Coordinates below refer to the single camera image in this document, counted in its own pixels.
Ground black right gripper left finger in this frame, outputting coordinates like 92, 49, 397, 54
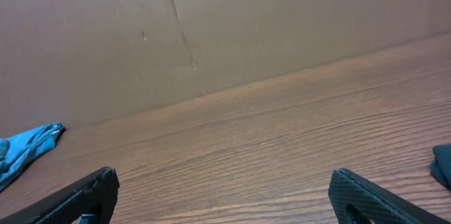
1, 167, 120, 224

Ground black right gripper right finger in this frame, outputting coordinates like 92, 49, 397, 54
328, 168, 450, 224

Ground folded blue denim jeans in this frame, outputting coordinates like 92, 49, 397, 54
1, 123, 66, 192

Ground dark teal garment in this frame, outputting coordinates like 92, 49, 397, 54
429, 144, 451, 189

